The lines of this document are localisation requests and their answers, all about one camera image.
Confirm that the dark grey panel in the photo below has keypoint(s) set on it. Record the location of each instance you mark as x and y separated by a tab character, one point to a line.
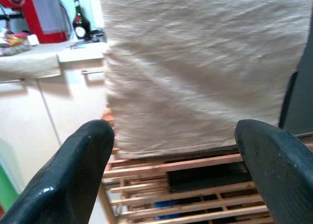
299	94

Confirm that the large beige woven cloth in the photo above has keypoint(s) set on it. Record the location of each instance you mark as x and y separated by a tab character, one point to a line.
195	70

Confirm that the wooden slatted rack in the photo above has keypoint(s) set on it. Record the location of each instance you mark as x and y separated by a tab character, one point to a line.
185	204

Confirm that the clear container with pink lid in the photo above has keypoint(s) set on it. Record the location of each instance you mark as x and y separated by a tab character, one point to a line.
14	41

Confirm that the red stand mixer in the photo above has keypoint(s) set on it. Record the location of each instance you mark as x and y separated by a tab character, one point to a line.
36	11

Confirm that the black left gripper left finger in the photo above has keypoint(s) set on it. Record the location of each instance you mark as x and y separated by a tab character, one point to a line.
66	180

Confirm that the cream kitchen cabinet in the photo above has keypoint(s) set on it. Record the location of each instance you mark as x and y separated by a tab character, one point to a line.
73	106

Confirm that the gas stove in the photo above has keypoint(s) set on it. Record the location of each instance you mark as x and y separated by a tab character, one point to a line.
99	35

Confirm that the small beige cloth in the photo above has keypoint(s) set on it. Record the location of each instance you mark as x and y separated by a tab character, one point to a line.
29	65

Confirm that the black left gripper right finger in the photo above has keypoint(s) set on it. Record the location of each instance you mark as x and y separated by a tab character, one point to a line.
281	175

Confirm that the green flat board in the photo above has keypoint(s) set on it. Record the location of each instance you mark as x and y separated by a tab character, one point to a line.
7	185

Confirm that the dark glass bottle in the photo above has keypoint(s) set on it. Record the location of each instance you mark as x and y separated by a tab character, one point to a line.
80	21

